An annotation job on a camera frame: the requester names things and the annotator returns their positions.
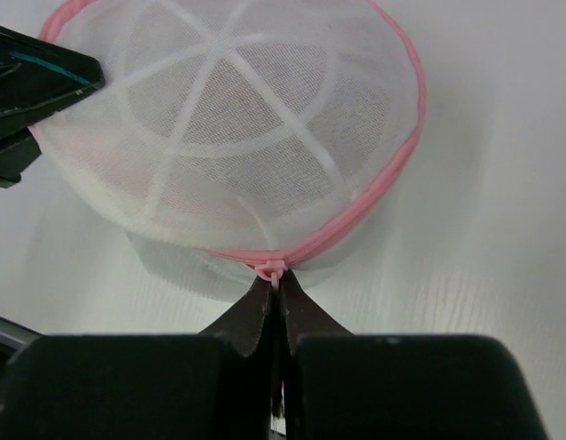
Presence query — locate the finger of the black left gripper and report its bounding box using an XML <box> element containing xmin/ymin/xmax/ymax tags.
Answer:
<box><xmin>0</xmin><ymin>26</ymin><xmax>105</xmax><ymax>133</ymax></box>
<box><xmin>0</xmin><ymin>128</ymin><xmax>41</xmax><ymax>188</ymax></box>

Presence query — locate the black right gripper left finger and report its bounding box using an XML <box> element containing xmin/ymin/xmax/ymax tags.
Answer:
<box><xmin>0</xmin><ymin>279</ymin><xmax>272</xmax><ymax>439</ymax></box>

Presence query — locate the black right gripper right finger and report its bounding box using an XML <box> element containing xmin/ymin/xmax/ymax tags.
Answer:
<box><xmin>278</xmin><ymin>272</ymin><xmax>548</xmax><ymax>439</ymax></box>

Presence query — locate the white mesh laundry bag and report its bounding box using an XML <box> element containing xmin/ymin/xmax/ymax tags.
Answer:
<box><xmin>32</xmin><ymin>1</ymin><xmax>427</xmax><ymax>284</ymax></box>

